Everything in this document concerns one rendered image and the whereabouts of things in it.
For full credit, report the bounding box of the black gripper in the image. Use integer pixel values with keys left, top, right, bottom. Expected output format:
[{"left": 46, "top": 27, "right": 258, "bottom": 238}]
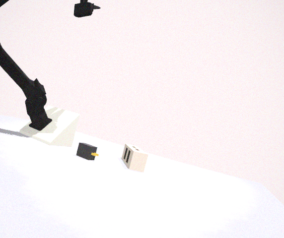
[{"left": 74, "top": 0, "right": 100, "bottom": 18}]

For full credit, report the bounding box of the black two-prong plug charger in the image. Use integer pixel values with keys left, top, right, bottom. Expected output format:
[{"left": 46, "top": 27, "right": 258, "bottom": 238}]
[{"left": 76, "top": 142, "right": 99, "bottom": 160}]

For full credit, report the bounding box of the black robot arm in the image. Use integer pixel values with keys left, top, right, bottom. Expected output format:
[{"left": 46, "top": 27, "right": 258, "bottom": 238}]
[{"left": 0, "top": 43, "right": 52, "bottom": 131}]

